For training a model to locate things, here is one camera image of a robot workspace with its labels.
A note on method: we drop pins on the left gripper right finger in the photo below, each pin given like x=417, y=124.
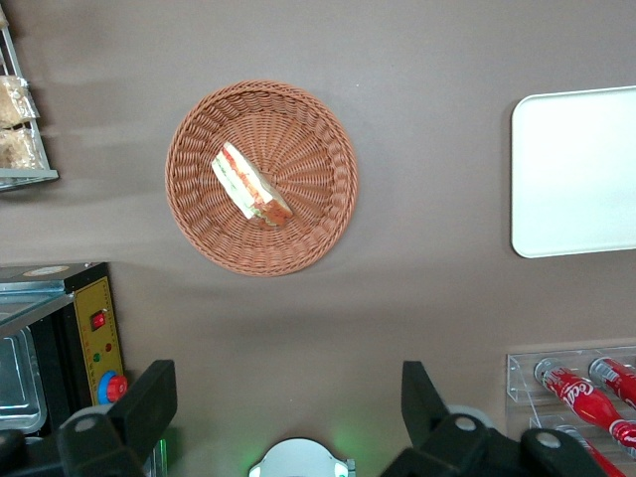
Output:
x=422, y=402

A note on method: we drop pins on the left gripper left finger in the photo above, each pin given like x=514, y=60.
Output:
x=149, y=397

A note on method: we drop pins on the triangular sandwich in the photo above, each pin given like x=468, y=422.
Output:
x=243, y=184

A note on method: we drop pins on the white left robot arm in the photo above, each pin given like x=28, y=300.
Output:
x=300, y=459

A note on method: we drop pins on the beige rectangular tray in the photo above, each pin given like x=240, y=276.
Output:
x=571, y=174

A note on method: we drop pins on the round brown wicker basket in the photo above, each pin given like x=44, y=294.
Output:
x=308, y=149

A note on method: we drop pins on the clear acrylic bottle rack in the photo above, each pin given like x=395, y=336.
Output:
x=519, y=377

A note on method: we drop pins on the black food warmer yellow panel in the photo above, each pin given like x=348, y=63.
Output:
x=97, y=308

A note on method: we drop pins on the steel food pan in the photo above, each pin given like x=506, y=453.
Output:
x=15, y=377

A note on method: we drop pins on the red cola bottle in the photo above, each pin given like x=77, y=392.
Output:
x=603, y=459
x=616, y=372
x=576, y=395

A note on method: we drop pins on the clear bag of snacks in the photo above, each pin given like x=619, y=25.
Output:
x=17, y=149
x=12, y=102

